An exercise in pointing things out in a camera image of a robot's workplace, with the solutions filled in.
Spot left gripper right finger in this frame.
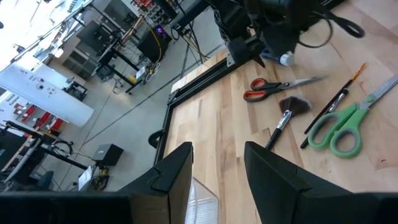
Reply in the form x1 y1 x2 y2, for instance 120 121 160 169
244 141 352 224

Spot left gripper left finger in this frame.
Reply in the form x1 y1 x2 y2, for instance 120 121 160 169
119 141 194 224

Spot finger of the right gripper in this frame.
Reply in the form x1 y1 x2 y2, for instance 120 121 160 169
214 0 267 68

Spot red and black scissors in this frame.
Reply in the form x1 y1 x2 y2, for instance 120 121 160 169
243 75 328 103

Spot black fan brush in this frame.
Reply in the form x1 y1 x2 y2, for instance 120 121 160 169
265 95 312 151

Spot long thin paintbrush orange tip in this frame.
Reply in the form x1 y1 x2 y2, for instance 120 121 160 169
303 62 368 135

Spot green scissors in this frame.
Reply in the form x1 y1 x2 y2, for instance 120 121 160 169
307 73 398 159

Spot black paintbrush silver ferrule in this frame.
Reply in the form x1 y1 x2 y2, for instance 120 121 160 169
300 89 349 149

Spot clear plastic bin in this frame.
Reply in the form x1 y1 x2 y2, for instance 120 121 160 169
185 177 220 224

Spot black clamp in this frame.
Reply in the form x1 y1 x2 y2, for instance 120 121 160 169
148 128 166 149

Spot black floor box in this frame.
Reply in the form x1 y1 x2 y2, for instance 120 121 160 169
92 143 124 167

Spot black computer tower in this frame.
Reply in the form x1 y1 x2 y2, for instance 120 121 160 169
137 24 173 63

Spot white pillar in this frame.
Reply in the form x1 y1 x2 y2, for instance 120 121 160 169
0 62 95 128

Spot red shelf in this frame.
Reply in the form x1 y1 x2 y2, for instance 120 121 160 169
14 104 68 134

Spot black right camera cable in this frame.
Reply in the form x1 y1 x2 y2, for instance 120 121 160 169
297 9 366 49

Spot black desk frame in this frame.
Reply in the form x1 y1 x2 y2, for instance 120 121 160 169
76 14 149 94

